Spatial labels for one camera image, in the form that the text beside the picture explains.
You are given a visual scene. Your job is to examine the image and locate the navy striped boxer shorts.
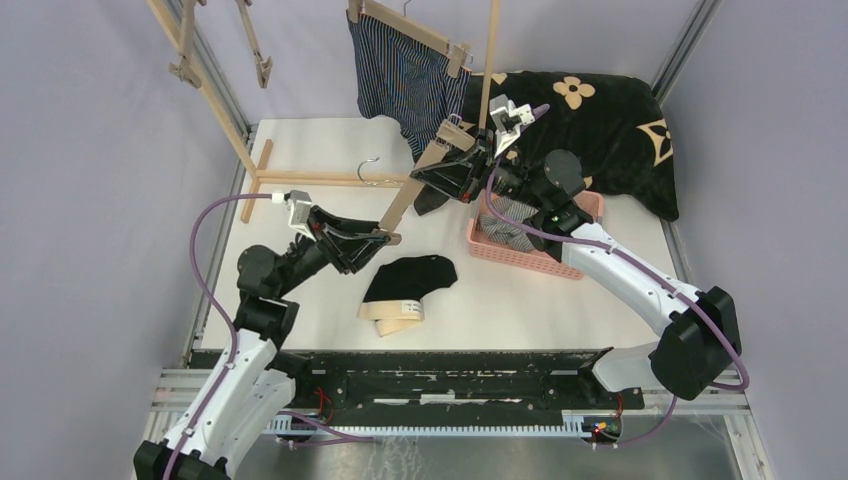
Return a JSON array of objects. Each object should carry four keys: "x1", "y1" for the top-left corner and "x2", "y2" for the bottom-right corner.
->
[{"x1": 347, "y1": 14, "x2": 471, "y2": 161}]

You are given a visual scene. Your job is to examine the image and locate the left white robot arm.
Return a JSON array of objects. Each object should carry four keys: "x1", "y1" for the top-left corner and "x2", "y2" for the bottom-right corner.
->
[{"x1": 133, "y1": 205, "x2": 397, "y2": 479}]

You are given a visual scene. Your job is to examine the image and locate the grey striped underwear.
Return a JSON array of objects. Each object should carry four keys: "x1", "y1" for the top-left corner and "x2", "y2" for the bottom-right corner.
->
[{"x1": 479, "y1": 197, "x2": 538, "y2": 253}]

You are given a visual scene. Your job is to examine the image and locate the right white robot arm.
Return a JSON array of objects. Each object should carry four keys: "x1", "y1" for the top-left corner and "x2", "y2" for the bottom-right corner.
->
[{"x1": 411, "y1": 143, "x2": 750, "y2": 408}]

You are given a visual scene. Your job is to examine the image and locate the beige clip hanger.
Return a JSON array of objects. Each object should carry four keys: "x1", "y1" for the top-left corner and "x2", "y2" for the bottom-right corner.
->
[
  {"x1": 347, "y1": 0, "x2": 474, "y2": 78},
  {"x1": 168, "y1": 0, "x2": 208, "y2": 89},
  {"x1": 235, "y1": 0, "x2": 273, "y2": 89},
  {"x1": 365, "y1": 119, "x2": 487, "y2": 248}
]

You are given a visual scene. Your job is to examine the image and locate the black floral blanket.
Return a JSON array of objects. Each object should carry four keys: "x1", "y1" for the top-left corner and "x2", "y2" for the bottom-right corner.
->
[{"x1": 490, "y1": 70, "x2": 680, "y2": 222}]

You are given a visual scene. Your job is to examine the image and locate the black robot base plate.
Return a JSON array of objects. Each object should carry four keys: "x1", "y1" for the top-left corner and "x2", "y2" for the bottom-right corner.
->
[{"x1": 274, "y1": 350, "x2": 645, "y2": 435}]

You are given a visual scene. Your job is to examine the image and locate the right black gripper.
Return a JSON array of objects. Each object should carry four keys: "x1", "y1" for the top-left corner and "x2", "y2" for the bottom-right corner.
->
[{"x1": 413, "y1": 127, "x2": 547, "y2": 211}]

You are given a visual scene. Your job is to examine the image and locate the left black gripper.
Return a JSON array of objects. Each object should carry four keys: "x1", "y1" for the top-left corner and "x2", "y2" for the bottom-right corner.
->
[{"x1": 275, "y1": 204, "x2": 391, "y2": 298}]

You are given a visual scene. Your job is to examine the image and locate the wooden clothes rack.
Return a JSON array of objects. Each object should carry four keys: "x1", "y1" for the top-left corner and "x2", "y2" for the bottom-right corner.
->
[{"x1": 148, "y1": 1, "x2": 486, "y2": 194}]

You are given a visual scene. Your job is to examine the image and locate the pink plastic basket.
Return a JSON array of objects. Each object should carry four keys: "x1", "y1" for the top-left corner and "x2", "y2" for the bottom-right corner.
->
[{"x1": 466, "y1": 199, "x2": 584, "y2": 280}]

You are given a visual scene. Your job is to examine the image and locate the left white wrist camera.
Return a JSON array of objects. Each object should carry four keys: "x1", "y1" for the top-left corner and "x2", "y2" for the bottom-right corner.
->
[{"x1": 271, "y1": 190, "x2": 315, "y2": 240}]

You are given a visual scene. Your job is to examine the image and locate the aluminium frame rail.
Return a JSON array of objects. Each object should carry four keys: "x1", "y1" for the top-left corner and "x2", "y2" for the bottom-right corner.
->
[{"x1": 652, "y1": 0, "x2": 722, "y2": 104}]

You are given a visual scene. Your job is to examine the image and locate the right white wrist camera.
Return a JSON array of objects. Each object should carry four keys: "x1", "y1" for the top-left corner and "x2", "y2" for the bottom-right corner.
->
[{"x1": 489, "y1": 95, "x2": 536, "y2": 159}]

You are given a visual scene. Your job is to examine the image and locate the empty beige clip hanger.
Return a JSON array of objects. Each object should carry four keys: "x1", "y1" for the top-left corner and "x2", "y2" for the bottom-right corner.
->
[{"x1": 168, "y1": 0, "x2": 208, "y2": 89}]

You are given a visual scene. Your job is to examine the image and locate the black underwear beige waistband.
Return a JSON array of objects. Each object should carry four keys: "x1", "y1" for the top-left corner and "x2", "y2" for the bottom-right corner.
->
[{"x1": 357, "y1": 254, "x2": 458, "y2": 337}]

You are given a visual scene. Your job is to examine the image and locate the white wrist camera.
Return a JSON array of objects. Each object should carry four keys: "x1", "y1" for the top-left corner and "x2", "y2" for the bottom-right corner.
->
[
  {"x1": 271, "y1": 190, "x2": 315, "y2": 240},
  {"x1": 489, "y1": 95, "x2": 536, "y2": 159}
]

